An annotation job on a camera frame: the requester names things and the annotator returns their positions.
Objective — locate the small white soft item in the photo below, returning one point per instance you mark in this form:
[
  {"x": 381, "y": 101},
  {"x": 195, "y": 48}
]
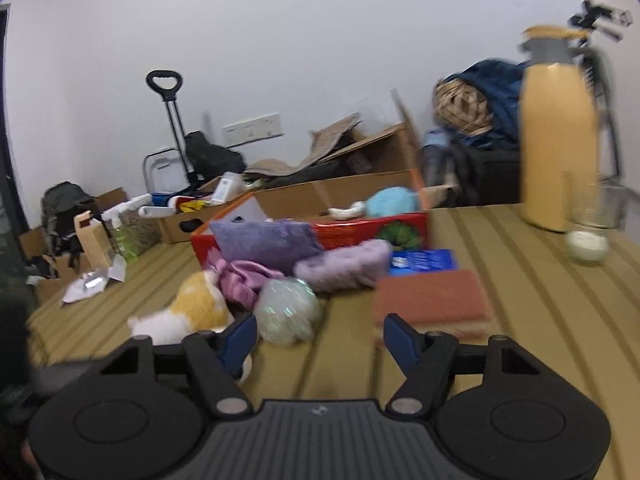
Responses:
[{"x": 347, "y": 210}]

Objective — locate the grey backpack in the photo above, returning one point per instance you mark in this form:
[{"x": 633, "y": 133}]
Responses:
[{"x": 65, "y": 210}]

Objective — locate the black bag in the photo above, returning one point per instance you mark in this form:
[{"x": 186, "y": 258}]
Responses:
[{"x": 212, "y": 157}]

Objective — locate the yellow thermos jug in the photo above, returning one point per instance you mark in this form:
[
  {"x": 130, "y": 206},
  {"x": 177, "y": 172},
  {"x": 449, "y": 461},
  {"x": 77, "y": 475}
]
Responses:
[{"x": 557, "y": 135}]

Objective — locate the green bottle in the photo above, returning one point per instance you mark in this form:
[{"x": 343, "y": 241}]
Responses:
[{"x": 125, "y": 245}]

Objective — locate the small tan carton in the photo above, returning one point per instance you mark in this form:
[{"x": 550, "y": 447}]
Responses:
[{"x": 95, "y": 242}]

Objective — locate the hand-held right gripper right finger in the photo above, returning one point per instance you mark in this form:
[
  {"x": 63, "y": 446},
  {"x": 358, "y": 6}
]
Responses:
[{"x": 400, "y": 342}]

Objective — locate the yellow and white plush toy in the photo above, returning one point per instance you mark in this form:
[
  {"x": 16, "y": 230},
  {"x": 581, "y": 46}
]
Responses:
[{"x": 200, "y": 305}]

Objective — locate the white plastic container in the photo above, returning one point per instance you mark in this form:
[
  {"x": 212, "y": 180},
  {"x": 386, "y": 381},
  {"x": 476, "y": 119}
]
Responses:
[{"x": 229, "y": 188}]

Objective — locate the woven straw basket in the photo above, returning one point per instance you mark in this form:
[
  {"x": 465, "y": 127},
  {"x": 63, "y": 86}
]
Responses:
[{"x": 142, "y": 235}]

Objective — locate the light blue plush ball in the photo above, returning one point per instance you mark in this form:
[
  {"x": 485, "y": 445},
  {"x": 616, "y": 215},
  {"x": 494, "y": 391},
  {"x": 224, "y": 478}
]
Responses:
[{"x": 392, "y": 202}]

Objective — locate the red cardboard box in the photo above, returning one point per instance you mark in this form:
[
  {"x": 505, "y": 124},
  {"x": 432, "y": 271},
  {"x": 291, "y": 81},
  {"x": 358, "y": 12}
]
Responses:
[{"x": 350, "y": 232}]

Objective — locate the black tripod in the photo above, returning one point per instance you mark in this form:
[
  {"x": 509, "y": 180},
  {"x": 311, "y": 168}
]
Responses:
[{"x": 602, "y": 25}]

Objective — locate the dark blue jacket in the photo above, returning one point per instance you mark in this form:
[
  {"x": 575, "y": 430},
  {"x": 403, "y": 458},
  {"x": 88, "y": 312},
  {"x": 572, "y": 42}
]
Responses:
[{"x": 500, "y": 90}]

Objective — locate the white wall socket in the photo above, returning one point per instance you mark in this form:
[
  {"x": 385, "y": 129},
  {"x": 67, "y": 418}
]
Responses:
[{"x": 252, "y": 129}]

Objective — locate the black case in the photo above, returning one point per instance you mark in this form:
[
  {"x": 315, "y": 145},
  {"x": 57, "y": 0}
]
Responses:
[{"x": 495, "y": 175}]

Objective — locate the purple cloth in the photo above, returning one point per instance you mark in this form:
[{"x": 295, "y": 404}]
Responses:
[{"x": 265, "y": 242}]

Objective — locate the blue packet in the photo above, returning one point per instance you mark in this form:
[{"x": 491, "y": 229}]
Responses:
[{"x": 422, "y": 261}]

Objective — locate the white plastic packaging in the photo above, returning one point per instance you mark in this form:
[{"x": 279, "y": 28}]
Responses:
[{"x": 90, "y": 285}]

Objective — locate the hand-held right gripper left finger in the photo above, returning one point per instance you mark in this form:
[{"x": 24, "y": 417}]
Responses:
[{"x": 239, "y": 342}]

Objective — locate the long brown cardboard box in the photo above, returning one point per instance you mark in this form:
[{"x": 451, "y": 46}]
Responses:
[{"x": 300, "y": 200}]

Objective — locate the white roll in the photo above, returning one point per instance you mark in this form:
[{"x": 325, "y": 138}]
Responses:
[{"x": 157, "y": 208}]

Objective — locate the pale green mesh bath ball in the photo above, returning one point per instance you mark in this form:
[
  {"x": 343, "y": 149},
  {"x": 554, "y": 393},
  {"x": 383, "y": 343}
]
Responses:
[{"x": 287, "y": 312}]

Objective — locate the pink cloth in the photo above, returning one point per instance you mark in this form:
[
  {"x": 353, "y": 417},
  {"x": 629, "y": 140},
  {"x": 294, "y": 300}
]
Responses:
[{"x": 245, "y": 280}]

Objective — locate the white spray bottle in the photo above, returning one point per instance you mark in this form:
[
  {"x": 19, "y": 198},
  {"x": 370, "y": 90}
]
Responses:
[{"x": 122, "y": 210}]

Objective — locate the clear glass cup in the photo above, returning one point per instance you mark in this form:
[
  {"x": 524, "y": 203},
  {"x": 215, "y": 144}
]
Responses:
[{"x": 592, "y": 232}]

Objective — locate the woven rattan ball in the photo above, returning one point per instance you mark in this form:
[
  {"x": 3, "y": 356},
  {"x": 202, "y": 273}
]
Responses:
[{"x": 460, "y": 105}]

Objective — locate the reddish brown sponge cloth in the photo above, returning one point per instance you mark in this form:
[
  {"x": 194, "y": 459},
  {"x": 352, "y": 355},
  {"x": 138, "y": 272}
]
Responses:
[{"x": 430, "y": 300}]

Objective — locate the white folding frame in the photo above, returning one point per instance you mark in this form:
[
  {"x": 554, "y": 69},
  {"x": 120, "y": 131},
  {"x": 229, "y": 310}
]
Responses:
[{"x": 155, "y": 170}]

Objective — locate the lavender fuzzy cloth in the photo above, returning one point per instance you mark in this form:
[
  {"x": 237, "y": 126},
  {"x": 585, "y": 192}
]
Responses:
[{"x": 342, "y": 265}]

